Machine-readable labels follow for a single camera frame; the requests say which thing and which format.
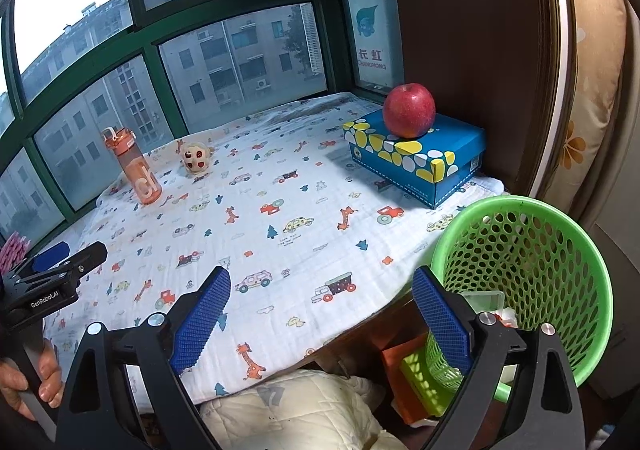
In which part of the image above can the blue patterned tissue box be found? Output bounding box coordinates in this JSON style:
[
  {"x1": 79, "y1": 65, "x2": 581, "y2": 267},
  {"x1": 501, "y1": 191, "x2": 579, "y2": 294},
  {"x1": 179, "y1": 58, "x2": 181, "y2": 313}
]
[{"x1": 342, "y1": 108, "x2": 487, "y2": 209}]

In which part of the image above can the white window sign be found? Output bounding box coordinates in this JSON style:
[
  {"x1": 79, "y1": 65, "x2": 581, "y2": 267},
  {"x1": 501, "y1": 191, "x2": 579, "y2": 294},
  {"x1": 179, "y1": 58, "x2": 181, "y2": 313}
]
[{"x1": 346, "y1": 0, "x2": 403, "y2": 90}]

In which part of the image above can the pink lattice object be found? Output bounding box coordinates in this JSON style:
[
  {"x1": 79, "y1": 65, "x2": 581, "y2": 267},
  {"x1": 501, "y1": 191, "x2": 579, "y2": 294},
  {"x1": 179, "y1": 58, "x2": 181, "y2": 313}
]
[{"x1": 0, "y1": 232, "x2": 31, "y2": 275}]

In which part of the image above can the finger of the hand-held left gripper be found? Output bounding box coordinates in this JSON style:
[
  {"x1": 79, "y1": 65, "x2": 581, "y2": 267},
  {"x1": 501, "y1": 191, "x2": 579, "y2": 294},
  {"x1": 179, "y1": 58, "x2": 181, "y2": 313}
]
[
  {"x1": 31, "y1": 242, "x2": 71, "y2": 271},
  {"x1": 62, "y1": 241, "x2": 108, "y2": 277}
]

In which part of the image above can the person's left hand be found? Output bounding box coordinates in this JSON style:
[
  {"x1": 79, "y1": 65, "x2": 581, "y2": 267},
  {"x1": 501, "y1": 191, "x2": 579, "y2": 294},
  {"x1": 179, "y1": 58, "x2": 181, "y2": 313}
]
[{"x1": 0, "y1": 345, "x2": 66, "y2": 423}]

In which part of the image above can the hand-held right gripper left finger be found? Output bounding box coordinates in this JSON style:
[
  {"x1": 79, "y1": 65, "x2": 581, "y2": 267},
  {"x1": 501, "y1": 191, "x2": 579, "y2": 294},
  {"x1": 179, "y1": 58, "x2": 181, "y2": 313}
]
[{"x1": 54, "y1": 266, "x2": 232, "y2": 450}]

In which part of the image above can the small spotted plush toy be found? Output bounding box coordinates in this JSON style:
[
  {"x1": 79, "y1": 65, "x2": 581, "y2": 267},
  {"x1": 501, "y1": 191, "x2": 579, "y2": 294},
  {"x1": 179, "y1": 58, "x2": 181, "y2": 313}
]
[{"x1": 177, "y1": 140, "x2": 213, "y2": 175}]

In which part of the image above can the red apple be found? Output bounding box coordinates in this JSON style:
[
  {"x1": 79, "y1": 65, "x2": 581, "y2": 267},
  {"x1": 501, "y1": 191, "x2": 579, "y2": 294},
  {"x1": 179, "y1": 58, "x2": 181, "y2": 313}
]
[{"x1": 383, "y1": 83, "x2": 437, "y2": 139}]

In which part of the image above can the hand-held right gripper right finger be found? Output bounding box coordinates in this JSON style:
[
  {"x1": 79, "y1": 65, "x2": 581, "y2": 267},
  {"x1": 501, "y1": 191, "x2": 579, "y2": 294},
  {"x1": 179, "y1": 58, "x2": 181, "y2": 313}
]
[{"x1": 412, "y1": 266, "x2": 586, "y2": 450}]

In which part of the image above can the green mesh wastebasket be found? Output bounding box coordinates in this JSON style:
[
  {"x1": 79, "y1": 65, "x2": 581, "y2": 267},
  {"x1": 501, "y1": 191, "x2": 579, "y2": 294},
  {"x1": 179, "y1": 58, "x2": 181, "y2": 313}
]
[{"x1": 399, "y1": 195, "x2": 615, "y2": 418}]

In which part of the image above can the green window frame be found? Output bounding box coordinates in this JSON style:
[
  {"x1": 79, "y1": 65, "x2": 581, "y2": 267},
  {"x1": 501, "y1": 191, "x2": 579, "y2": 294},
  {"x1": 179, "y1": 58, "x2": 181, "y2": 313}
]
[{"x1": 0, "y1": 0, "x2": 401, "y2": 251}]

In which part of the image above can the orange water bottle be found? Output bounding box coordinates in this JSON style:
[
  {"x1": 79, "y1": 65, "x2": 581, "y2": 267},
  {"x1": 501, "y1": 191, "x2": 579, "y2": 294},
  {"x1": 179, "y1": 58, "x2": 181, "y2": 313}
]
[{"x1": 101, "y1": 126, "x2": 162, "y2": 207}]

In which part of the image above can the clear rectangular plastic container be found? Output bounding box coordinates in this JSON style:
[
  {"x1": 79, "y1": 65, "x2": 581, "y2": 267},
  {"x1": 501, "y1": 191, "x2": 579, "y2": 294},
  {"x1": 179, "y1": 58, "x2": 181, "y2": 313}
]
[{"x1": 457, "y1": 289, "x2": 506, "y2": 318}]

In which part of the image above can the beige floral curtain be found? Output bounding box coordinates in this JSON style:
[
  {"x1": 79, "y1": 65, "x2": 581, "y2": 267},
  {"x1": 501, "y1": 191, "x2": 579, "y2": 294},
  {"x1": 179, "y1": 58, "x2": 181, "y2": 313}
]
[{"x1": 530, "y1": 0, "x2": 633, "y2": 215}]

